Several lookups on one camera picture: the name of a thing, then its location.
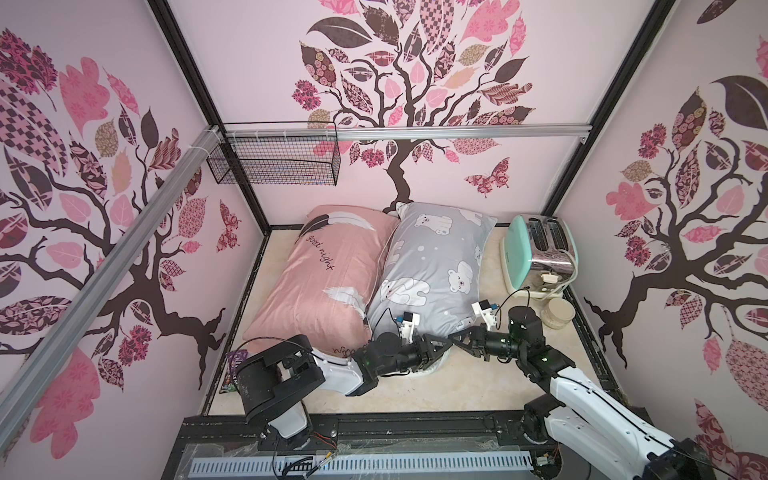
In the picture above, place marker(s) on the black wire basket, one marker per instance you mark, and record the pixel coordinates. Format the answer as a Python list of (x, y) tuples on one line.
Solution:
[(278, 153)]

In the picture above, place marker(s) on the purple candy packet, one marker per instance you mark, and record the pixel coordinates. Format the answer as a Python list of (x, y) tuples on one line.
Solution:
[(233, 360)]

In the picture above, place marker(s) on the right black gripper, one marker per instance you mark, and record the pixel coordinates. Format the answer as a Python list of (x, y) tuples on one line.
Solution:
[(477, 342)]

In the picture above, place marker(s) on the cream ceramic cup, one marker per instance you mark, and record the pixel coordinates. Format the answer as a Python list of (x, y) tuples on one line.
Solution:
[(557, 313)]

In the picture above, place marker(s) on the white slotted cable duct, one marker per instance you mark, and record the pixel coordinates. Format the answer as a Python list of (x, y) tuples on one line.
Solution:
[(348, 465)]

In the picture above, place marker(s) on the aluminium frame bar left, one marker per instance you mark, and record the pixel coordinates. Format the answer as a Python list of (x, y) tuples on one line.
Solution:
[(21, 395)]

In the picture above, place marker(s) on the grey polar bear pillow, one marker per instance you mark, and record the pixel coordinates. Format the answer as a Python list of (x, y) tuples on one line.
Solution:
[(432, 269)]

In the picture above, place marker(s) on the aluminium frame bar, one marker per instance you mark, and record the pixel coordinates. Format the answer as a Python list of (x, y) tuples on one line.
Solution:
[(21, 395), (408, 132)]

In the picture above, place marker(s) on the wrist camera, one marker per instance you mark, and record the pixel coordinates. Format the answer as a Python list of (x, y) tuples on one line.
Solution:
[(408, 324), (486, 312)]

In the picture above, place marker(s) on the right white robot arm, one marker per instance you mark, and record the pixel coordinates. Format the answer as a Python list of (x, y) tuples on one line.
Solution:
[(577, 413)]

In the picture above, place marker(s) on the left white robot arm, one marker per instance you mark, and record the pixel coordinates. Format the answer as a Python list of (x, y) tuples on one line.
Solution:
[(273, 383)]

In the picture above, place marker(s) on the aluminium frame bar back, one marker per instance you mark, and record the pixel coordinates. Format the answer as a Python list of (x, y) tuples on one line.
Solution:
[(408, 132)]

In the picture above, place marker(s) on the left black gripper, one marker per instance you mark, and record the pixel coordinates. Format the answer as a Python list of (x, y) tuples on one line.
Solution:
[(428, 349)]

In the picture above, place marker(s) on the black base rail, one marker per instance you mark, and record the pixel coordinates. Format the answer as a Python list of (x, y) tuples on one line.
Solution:
[(380, 433)]

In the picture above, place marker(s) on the pink feather pillow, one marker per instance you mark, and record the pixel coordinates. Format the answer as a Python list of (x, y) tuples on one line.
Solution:
[(328, 282)]

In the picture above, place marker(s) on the mint green chrome toaster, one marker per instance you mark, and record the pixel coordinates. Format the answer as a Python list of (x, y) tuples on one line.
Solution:
[(538, 255)]

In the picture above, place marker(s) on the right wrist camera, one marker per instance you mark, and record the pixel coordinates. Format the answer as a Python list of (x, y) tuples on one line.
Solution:
[(486, 312)]

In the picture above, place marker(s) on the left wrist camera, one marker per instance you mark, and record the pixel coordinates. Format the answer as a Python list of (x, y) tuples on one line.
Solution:
[(408, 324)]

